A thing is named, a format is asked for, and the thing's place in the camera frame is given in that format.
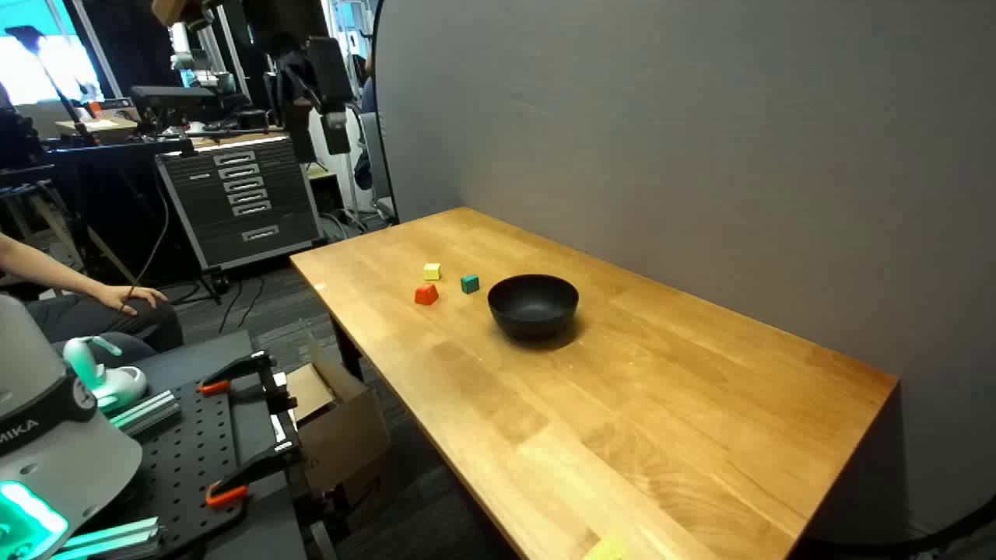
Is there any person's hand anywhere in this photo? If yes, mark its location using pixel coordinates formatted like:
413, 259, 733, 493
97, 284, 171, 317

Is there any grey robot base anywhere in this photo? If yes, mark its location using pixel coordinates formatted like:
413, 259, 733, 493
0, 292, 147, 560

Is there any person's forearm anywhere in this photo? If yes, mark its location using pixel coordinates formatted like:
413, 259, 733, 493
0, 232, 109, 309

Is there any black bowl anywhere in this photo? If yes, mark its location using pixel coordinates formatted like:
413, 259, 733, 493
484, 270, 582, 345

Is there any teal and white controller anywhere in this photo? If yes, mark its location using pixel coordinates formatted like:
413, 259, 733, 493
58, 332, 148, 418

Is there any teal aluminium bar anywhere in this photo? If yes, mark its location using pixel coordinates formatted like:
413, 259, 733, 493
50, 514, 165, 560
107, 388, 182, 435

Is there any black equipment case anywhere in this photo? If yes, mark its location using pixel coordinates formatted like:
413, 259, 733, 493
151, 134, 328, 277

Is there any black desk with clutter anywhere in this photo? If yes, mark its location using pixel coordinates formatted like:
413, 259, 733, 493
40, 81, 292, 284

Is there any black perforated mounting board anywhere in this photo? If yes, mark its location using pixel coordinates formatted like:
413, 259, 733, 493
91, 376, 310, 560

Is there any cardboard box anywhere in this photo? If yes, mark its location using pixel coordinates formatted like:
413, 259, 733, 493
282, 354, 392, 499

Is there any yellow sticky note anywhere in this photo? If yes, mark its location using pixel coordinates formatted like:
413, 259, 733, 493
582, 533, 634, 560

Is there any grey backdrop screen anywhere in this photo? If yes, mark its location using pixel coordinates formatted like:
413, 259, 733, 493
371, 0, 996, 554

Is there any orange-handled black clamp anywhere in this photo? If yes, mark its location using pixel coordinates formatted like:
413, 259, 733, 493
196, 349, 289, 401
201, 434, 304, 514

